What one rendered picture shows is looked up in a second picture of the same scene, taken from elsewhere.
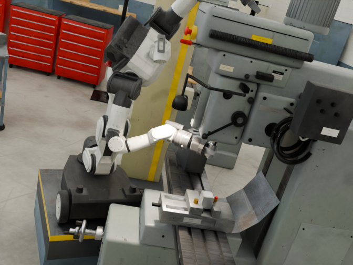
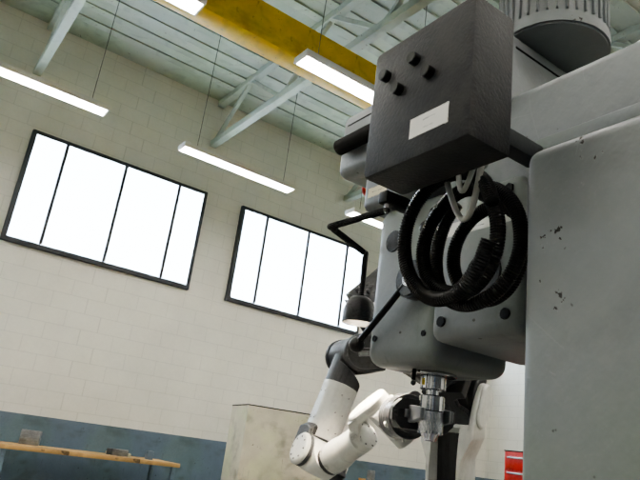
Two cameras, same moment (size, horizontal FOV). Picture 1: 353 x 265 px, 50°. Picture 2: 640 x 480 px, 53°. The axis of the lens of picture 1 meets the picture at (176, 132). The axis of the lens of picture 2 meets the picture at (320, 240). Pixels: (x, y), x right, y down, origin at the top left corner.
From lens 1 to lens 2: 1.79 m
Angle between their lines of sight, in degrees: 77
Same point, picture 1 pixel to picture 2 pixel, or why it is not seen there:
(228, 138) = (409, 340)
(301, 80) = (520, 127)
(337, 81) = (612, 70)
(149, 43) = not seen: hidden behind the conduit
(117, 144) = (299, 447)
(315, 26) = (519, 21)
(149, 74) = not seen: hidden behind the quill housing
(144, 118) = not seen: outside the picture
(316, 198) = (613, 436)
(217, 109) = (383, 279)
